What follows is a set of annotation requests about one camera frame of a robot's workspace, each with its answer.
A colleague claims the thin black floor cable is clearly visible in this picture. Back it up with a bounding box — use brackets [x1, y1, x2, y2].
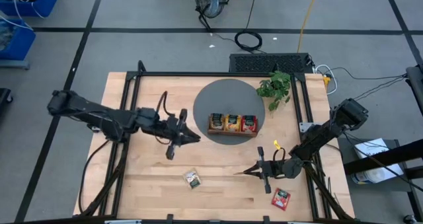
[353, 74, 408, 101]

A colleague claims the orange mango tea packet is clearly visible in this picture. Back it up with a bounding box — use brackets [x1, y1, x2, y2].
[225, 114, 242, 132]

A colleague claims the yellow hanging cable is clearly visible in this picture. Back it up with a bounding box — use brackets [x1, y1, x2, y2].
[296, 0, 321, 54]

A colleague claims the green potted artificial plant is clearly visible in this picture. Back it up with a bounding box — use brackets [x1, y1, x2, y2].
[256, 70, 292, 112]

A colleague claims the grey padded chair part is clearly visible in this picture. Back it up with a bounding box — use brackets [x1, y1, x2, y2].
[404, 65, 423, 118]

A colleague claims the black equipment cart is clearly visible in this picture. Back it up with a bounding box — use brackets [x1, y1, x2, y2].
[336, 138, 423, 224]

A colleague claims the black computer case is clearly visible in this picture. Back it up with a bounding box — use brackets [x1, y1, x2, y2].
[228, 52, 315, 75]

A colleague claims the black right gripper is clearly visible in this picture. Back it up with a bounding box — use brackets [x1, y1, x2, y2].
[243, 146, 286, 195]

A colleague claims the blue storage bin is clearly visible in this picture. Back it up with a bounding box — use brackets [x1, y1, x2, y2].
[0, 18, 37, 63]
[0, 0, 60, 19]

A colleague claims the grey cart base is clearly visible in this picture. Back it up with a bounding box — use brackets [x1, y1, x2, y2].
[0, 60, 31, 72]

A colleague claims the black coiled cable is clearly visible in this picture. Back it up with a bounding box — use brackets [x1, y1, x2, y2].
[233, 0, 264, 53]

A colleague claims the black fan power cable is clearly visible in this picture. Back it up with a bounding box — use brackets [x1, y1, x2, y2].
[197, 14, 239, 45]

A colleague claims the black aluminium table frame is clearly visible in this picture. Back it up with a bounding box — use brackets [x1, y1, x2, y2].
[73, 60, 356, 224]

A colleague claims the white looped cable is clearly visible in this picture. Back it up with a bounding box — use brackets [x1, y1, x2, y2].
[313, 64, 339, 96]

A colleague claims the wooden three-compartment tray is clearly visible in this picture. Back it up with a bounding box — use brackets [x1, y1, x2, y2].
[207, 113, 258, 138]

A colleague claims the black floor fan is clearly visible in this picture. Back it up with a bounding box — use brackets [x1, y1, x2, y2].
[192, 0, 231, 20]

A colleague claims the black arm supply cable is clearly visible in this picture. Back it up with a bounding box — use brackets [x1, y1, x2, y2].
[78, 139, 112, 215]

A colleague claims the round grey woven mat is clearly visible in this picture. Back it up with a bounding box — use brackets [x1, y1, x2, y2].
[193, 78, 266, 145]

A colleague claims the red strawberry tea packet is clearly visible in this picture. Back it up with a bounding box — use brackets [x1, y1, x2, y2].
[241, 114, 258, 133]
[271, 188, 291, 211]

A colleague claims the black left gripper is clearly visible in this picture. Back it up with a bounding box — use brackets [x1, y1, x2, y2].
[155, 108, 202, 161]

